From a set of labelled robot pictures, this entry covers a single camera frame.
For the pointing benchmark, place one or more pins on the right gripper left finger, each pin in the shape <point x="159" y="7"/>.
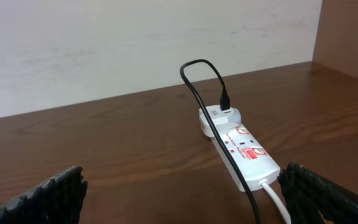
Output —
<point x="58" y="199"/>

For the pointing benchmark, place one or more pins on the white power strip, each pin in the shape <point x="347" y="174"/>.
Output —
<point x="253" y="161"/>

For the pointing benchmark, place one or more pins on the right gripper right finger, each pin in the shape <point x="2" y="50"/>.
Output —
<point x="312" y="198"/>

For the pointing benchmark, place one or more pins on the white USB charger plug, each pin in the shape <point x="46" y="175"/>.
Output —
<point x="224" y="121"/>

